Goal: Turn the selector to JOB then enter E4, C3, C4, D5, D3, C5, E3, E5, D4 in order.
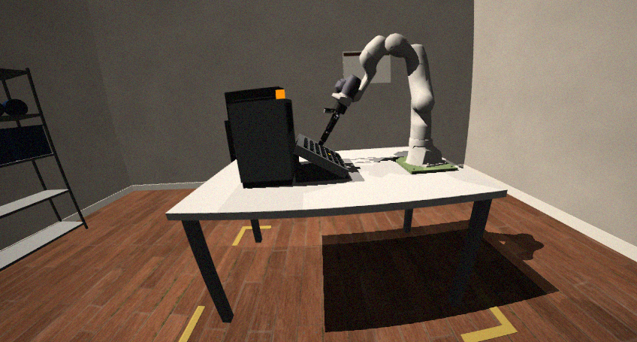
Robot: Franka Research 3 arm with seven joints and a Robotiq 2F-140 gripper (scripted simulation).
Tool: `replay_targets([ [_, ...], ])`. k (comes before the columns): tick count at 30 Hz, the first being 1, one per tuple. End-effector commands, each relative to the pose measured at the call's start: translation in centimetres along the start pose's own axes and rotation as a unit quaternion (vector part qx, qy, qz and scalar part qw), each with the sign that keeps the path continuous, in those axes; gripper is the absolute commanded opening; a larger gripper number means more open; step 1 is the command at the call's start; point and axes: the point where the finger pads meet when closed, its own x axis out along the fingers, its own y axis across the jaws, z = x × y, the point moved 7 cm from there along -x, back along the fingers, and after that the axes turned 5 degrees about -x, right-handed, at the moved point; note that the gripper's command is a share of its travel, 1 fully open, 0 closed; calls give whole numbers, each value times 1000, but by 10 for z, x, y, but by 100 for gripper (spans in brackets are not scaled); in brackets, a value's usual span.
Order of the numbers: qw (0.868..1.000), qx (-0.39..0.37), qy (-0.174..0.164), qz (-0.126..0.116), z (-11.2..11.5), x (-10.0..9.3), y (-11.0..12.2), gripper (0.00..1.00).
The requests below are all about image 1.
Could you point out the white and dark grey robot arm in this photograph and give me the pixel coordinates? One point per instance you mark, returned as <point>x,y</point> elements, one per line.
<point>422,152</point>

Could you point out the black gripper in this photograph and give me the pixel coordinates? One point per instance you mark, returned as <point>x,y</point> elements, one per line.
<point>340,109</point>

